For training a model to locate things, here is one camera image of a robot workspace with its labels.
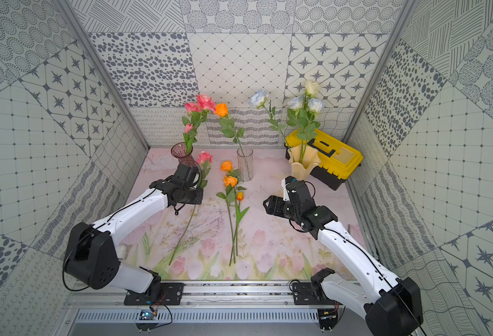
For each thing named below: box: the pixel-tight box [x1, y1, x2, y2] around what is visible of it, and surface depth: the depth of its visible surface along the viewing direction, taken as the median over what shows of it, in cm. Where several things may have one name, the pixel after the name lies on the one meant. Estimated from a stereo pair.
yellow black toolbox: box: [284, 130, 364, 191], surface depth 96 cm
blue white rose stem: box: [286, 96, 307, 164], surface depth 90 cm
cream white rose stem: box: [296, 79, 321, 164], surface depth 90 cm
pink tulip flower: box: [182, 122, 195, 154], surface depth 92 cm
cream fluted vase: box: [287, 144, 321, 180], surface depth 93 cm
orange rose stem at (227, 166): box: [219, 160, 241, 180], surface depth 110 cm
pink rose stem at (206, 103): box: [193, 93, 217, 140], surface depth 78 cm
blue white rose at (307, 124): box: [296, 98, 325, 165], surface depth 90 cm
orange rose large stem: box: [214, 102, 246, 157], surface depth 92 cm
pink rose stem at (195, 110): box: [182, 102, 202, 154], surface depth 90 cm
